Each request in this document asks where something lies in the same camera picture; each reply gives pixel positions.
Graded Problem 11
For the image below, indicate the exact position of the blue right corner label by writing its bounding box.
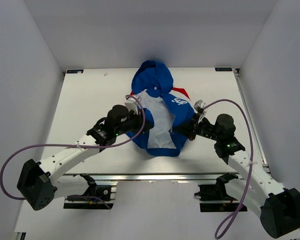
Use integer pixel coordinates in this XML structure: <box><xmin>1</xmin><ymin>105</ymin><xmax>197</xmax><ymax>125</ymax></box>
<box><xmin>214</xmin><ymin>67</ymin><xmax>233</xmax><ymax>72</ymax></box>

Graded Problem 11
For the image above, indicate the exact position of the blue corner label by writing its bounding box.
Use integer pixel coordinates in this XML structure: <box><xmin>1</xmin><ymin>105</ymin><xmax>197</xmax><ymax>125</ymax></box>
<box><xmin>214</xmin><ymin>67</ymin><xmax>233</xmax><ymax>72</ymax></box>
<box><xmin>66</xmin><ymin>69</ymin><xmax>84</xmax><ymax>74</ymax></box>

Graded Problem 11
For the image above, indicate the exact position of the aluminium right side rail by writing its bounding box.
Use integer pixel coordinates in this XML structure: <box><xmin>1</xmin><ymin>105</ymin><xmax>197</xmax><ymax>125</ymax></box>
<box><xmin>233</xmin><ymin>68</ymin><xmax>271</xmax><ymax>175</ymax></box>

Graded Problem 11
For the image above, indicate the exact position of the blue white red hooded jacket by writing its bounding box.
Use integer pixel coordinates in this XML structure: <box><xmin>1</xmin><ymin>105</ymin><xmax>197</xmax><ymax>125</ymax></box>
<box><xmin>131</xmin><ymin>60</ymin><xmax>195</xmax><ymax>157</ymax></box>

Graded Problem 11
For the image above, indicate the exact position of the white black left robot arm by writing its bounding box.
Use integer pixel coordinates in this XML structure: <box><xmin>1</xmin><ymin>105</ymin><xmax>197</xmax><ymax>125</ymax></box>
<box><xmin>17</xmin><ymin>105</ymin><xmax>154</xmax><ymax>211</ymax></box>

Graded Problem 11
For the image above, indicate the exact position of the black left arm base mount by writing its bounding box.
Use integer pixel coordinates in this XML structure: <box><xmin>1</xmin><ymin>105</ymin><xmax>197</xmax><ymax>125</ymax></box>
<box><xmin>63</xmin><ymin>173</ymin><xmax>116</xmax><ymax>210</ymax></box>

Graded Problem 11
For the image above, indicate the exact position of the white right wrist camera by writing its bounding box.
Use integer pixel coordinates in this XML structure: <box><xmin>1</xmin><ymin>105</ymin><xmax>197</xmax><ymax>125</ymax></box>
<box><xmin>194</xmin><ymin>99</ymin><xmax>207</xmax><ymax>123</ymax></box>

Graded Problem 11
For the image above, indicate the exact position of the blue left corner label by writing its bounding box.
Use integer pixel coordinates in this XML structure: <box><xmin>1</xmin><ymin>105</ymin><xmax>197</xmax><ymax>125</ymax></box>
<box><xmin>66</xmin><ymin>69</ymin><xmax>84</xmax><ymax>74</ymax></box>

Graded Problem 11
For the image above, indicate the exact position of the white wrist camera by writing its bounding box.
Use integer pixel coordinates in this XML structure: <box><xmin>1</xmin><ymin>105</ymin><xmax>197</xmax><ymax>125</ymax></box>
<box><xmin>194</xmin><ymin>99</ymin><xmax>207</xmax><ymax>123</ymax></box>
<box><xmin>124</xmin><ymin>95</ymin><xmax>143</xmax><ymax>115</ymax></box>

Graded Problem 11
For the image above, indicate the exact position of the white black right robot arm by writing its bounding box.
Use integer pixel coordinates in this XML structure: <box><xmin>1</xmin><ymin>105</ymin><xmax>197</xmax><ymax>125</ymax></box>
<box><xmin>173</xmin><ymin>113</ymin><xmax>300</xmax><ymax>239</ymax></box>

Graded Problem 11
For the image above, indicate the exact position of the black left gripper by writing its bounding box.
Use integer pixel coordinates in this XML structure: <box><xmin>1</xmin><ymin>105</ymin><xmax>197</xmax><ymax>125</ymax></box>
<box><xmin>114</xmin><ymin>108</ymin><xmax>153</xmax><ymax>136</ymax></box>

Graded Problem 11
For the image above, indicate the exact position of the aluminium front table rail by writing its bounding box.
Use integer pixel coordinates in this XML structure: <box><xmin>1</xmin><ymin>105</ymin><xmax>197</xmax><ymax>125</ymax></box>
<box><xmin>62</xmin><ymin>172</ymin><xmax>241</xmax><ymax>182</ymax></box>

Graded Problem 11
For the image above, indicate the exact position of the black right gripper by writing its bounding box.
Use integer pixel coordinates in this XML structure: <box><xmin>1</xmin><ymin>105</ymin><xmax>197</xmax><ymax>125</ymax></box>
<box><xmin>173</xmin><ymin>113</ymin><xmax>222</xmax><ymax>142</ymax></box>

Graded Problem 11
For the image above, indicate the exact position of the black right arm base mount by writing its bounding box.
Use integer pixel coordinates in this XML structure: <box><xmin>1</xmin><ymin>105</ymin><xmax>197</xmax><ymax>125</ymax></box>
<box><xmin>194</xmin><ymin>173</ymin><xmax>239</xmax><ymax>213</ymax></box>

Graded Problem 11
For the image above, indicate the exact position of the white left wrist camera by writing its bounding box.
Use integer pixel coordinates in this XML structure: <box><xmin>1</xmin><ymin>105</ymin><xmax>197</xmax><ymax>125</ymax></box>
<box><xmin>124</xmin><ymin>95</ymin><xmax>143</xmax><ymax>115</ymax></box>

